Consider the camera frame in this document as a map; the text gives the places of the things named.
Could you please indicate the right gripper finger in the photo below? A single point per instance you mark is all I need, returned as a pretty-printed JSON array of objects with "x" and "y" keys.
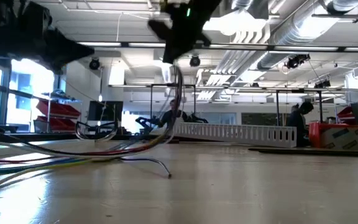
[
  {"x": 160, "y": 29},
  {"x": 176, "y": 51}
]

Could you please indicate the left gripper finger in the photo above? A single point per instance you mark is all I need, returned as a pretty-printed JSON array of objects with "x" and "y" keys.
[{"x": 67, "y": 53}]

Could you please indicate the background black robot arm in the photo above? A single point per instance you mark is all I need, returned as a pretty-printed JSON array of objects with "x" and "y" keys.
[
  {"x": 146, "y": 122},
  {"x": 197, "y": 119}
]

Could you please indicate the grey shelf rack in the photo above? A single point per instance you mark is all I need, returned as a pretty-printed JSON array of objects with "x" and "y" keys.
[{"x": 47, "y": 95}]

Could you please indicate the red storage bin row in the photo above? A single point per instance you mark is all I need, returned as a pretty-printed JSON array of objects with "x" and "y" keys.
[
  {"x": 57, "y": 109},
  {"x": 54, "y": 124}
]

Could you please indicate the person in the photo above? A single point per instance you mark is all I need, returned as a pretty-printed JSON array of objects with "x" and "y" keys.
[
  {"x": 166, "y": 117},
  {"x": 297, "y": 124}
]

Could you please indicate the black monitor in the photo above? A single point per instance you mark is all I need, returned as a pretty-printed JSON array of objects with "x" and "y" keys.
[{"x": 104, "y": 110}]

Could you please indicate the clear safety glasses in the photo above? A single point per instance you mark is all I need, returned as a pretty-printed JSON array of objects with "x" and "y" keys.
[{"x": 85, "y": 130}]

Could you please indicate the small red storage bin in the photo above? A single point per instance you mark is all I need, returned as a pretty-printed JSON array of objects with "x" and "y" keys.
[{"x": 345, "y": 115}]

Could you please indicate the black aluminium table frame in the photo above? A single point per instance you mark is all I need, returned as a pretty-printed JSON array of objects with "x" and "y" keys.
[{"x": 42, "y": 137}]

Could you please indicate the silver ventilation duct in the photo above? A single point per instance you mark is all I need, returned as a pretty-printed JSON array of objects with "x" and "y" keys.
[{"x": 291, "y": 34}]

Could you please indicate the black ceiling camera rig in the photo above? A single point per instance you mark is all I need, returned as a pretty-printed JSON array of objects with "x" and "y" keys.
[{"x": 295, "y": 61}]

